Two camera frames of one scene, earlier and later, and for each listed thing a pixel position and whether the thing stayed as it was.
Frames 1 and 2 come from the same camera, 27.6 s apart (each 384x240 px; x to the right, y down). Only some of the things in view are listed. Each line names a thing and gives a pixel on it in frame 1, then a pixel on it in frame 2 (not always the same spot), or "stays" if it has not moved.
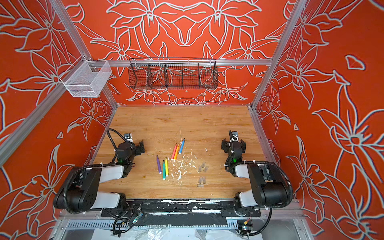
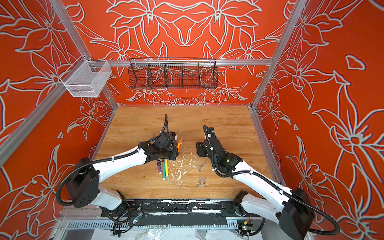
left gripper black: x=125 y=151 → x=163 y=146
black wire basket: x=173 y=73 stays
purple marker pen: x=159 y=165 stays
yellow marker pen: x=166 y=167 stays
